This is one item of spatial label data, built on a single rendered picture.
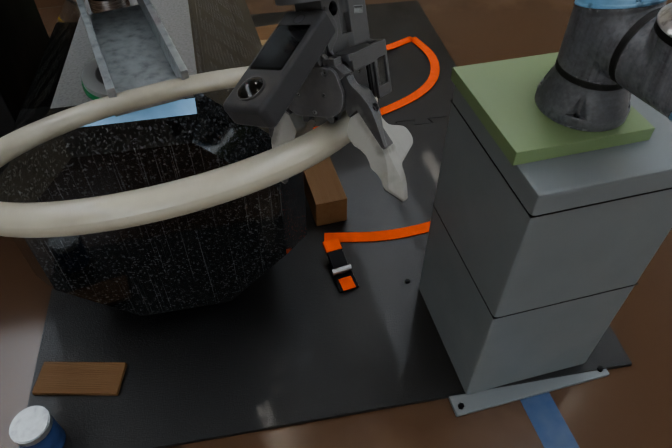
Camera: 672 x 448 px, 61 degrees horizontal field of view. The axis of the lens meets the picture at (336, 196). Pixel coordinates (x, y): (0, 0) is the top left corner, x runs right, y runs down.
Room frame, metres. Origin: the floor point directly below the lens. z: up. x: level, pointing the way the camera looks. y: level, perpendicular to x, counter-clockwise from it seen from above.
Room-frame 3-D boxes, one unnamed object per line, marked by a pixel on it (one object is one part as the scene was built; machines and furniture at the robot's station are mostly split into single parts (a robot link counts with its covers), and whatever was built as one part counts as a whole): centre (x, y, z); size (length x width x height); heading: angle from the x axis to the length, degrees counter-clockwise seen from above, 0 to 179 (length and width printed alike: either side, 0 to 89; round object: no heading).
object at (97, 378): (0.79, 0.76, 0.02); 0.25 x 0.10 x 0.01; 89
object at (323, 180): (1.56, 0.06, 0.07); 0.30 x 0.12 x 0.12; 16
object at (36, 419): (0.61, 0.80, 0.08); 0.10 x 0.10 x 0.13
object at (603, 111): (0.99, -0.52, 0.93); 0.19 x 0.19 x 0.10
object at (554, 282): (0.99, -0.52, 0.43); 0.50 x 0.50 x 0.85; 15
